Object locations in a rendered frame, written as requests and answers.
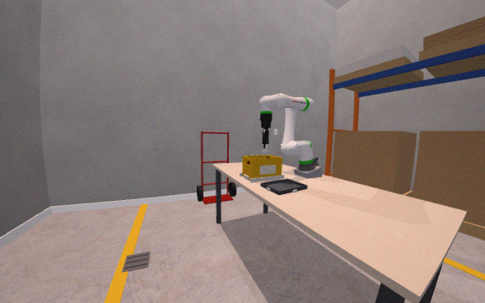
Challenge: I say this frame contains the yellow divided crate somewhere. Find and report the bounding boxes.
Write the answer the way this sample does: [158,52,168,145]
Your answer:
[242,155,282,180]

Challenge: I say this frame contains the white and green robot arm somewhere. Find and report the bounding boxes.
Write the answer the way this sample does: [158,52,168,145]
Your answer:
[259,94,319,172]

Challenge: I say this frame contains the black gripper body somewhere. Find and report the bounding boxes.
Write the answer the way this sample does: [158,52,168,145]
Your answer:
[261,121,271,132]

